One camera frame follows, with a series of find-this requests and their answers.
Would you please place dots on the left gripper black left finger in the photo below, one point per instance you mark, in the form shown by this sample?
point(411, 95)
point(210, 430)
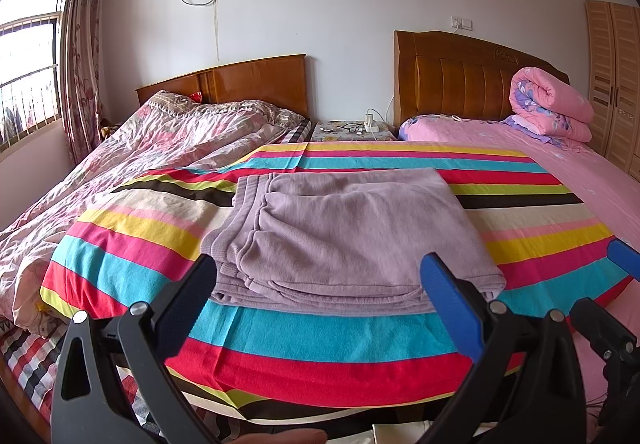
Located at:
point(89, 405)

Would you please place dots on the red object at headboard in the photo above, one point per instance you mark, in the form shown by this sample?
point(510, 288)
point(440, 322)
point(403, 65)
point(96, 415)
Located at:
point(197, 97)

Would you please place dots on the wooden headboard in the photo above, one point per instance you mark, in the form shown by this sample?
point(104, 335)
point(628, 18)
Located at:
point(438, 72)
point(278, 80)

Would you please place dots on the beige louvered wardrobe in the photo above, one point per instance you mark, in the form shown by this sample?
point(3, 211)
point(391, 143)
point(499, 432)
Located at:
point(613, 91)

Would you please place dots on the floral pink curtain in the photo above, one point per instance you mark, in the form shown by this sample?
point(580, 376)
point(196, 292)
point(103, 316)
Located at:
point(80, 101)

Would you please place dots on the rolled pink floral quilt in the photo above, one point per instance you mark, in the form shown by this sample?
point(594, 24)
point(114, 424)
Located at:
point(547, 107)

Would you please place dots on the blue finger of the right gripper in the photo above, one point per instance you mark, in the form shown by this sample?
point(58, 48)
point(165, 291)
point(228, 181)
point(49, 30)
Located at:
point(625, 257)

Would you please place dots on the pink bed sheet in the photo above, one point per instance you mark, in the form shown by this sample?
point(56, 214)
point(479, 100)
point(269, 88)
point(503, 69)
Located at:
point(611, 194)

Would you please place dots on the white power strip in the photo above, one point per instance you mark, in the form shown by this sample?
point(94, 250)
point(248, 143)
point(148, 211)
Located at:
point(370, 124)

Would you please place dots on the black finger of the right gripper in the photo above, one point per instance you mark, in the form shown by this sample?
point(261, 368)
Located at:
point(608, 337)

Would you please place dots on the right wooden headboard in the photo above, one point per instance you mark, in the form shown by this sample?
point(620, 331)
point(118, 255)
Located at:
point(438, 72)

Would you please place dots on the left wooden headboard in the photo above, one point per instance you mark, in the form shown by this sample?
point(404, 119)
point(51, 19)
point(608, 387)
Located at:
point(278, 80)

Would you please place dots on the floral covered nightstand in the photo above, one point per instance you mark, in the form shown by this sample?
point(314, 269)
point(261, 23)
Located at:
point(349, 131)

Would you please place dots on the plaid checked bed sheet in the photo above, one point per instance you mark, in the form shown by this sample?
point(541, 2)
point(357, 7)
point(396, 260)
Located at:
point(28, 368)

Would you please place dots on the lilac sweatpants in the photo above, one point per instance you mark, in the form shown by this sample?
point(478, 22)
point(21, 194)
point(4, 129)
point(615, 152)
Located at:
point(344, 243)

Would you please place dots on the lilac floral pillow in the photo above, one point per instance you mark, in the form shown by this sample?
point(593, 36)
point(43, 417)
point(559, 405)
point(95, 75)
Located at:
point(430, 128)

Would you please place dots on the barred window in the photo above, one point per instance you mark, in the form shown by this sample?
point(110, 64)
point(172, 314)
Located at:
point(29, 67)

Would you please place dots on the rainbow striped blanket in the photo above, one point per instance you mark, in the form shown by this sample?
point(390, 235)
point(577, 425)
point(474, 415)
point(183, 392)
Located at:
point(549, 245)

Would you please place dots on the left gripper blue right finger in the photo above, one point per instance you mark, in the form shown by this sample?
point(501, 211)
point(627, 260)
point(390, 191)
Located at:
point(525, 385)

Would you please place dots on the person's left hand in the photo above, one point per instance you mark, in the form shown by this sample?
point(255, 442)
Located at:
point(297, 436)

